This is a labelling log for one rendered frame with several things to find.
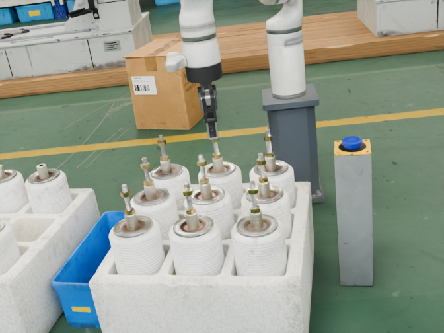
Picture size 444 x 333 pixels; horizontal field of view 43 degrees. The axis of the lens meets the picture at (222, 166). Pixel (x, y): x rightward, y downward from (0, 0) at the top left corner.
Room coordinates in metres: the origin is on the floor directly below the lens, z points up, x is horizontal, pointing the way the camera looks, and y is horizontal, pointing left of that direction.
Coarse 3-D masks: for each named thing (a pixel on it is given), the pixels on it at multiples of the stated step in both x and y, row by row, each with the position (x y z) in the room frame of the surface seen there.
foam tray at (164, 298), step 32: (224, 256) 0.93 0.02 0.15; (288, 256) 0.90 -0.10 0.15; (96, 288) 0.86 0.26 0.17; (128, 288) 0.85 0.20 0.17; (160, 288) 0.83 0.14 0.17; (192, 288) 0.82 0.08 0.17; (224, 288) 0.80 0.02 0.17; (256, 288) 0.79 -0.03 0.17; (288, 288) 0.78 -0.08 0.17; (128, 320) 0.85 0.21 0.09; (160, 320) 0.84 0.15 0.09; (192, 320) 0.82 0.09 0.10; (224, 320) 0.81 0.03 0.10; (256, 320) 0.79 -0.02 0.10; (288, 320) 0.78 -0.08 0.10
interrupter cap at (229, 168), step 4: (212, 164) 1.16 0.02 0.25; (224, 164) 1.15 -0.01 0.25; (228, 164) 1.14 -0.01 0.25; (232, 164) 1.14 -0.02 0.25; (208, 168) 1.13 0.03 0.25; (212, 168) 1.14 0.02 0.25; (224, 168) 1.13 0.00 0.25; (228, 168) 1.12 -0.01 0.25; (232, 168) 1.12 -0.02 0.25; (208, 172) 1.11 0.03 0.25; (212, 172) 1.11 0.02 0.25; (216, 172) 1.11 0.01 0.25; (220, 172) 1.11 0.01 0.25; (224, 172) 1.10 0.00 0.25; (228, 172) 1.10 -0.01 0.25; (232, 172) 1.10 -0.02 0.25; (208, 176) 1.10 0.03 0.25; (212, 176) 1.09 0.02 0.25; (216, 176) 1.09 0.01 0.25; (220, 176) 1.09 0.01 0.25
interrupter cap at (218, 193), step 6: (216, 186) 1.04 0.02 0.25; (198, 192) 1.03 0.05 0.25; (216, 192) 1.01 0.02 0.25; (222, 192) 1.01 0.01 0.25; (192, 198) 1.00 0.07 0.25; (198, 198) 1.00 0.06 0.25; (210, 198) 1.00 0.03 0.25; (216, 198) 0.99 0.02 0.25; (222, 198) 0.99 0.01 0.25; (198, 204) 0.98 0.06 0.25; (204, 204) 0.97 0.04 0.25
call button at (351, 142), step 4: (352, 136) 1.03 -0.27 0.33; (356, 136) 1.02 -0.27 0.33; (344, 140) 1.01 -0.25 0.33; (348, 140) 1.01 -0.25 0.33; (352, 140) 1.01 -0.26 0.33; (356, 140) 1.00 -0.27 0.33; (360, 140) 1.00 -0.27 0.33; (344, 144) 1.00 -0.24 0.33; (348, 144) 1.00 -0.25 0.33; (352, 144) 0.99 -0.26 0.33; (356, 144) 0.99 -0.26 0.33; (360, 144) 1.00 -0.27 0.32; (348, 148) 1.00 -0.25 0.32; (352, 148) 1.00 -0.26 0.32; (356, 148) 1.00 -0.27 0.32
